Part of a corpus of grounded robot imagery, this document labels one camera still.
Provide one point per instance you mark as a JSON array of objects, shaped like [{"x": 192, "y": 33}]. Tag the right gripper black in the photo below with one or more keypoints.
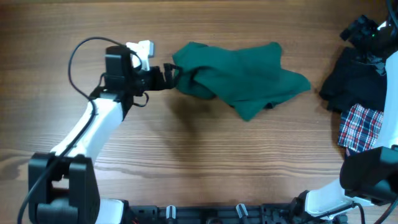
[{"x": 357, "y": 38}]

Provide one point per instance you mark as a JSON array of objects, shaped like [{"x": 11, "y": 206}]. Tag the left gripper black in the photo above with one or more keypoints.
[{"x": 160, "y": 85}]

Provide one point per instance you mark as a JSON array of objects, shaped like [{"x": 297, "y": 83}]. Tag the green cloth garment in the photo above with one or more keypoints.
[{"x": 248, "y": 80}]

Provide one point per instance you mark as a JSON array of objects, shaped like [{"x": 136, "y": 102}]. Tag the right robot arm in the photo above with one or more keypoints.
[{"x": 370, "y": 177}]

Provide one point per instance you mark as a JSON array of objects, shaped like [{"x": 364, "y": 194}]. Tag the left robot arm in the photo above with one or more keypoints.
[{"x": 62, "y": 183}]

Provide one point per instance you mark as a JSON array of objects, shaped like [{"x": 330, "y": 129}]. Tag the black cloth garment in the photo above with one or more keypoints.
[{"x": 352, "y": 82}]

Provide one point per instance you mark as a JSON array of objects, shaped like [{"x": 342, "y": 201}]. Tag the red plaid cloth garment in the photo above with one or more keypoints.
[{"x": 359, "y": 129}]

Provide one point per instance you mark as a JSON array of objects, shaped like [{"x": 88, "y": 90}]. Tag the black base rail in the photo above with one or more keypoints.
[{"x": 261, "y": 214}]

